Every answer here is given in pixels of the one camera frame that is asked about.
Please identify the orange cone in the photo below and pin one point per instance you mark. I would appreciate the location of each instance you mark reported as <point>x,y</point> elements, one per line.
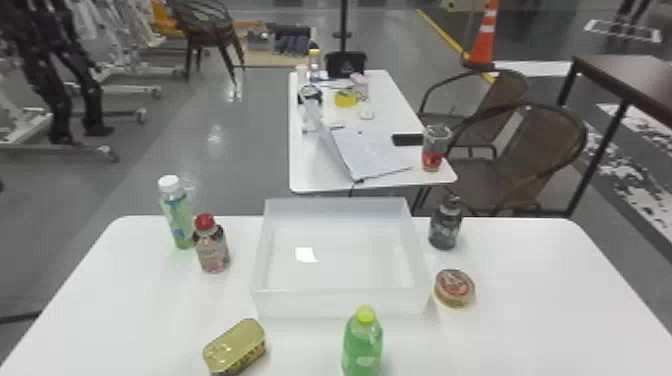
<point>484,36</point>

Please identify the pink bottle red cap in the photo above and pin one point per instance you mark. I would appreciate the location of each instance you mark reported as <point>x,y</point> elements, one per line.
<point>211,249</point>

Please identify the black bottle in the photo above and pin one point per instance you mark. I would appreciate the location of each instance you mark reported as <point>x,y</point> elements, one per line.
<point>444,228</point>

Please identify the black phone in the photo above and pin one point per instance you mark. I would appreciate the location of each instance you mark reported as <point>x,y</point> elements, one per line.
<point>407,139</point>

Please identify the white side table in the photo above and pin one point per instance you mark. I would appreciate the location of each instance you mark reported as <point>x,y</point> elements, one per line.
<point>310,162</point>

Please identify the black bag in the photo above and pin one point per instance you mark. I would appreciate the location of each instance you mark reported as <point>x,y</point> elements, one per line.
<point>345,64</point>

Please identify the gold can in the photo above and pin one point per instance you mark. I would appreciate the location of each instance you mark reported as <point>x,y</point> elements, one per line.
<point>234,347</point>

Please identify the open white notebook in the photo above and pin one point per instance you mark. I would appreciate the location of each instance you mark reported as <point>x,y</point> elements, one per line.
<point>362,152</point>

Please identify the brown wicker chair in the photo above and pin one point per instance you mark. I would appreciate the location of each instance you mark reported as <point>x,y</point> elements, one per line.
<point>504,89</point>
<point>530,152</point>
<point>207,26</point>

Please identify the green bottle white cap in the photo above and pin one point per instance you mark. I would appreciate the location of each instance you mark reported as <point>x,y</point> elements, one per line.
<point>177,215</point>

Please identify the round red can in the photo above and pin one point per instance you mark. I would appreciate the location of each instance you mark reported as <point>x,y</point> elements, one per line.
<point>454,288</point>

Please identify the clear box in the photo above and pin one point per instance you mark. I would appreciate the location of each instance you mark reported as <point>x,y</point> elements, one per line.
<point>336,294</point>

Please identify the dark side table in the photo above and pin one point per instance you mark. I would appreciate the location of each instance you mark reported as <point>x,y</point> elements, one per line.
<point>630,78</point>

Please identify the yellow tape roll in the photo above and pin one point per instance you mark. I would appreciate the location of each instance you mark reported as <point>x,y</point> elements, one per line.
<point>346,98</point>

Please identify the red cup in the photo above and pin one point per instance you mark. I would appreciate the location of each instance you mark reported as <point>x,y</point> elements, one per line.
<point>434,149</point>

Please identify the clear bottle yellow cap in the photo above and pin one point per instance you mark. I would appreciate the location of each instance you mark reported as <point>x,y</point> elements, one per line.
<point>314,62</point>

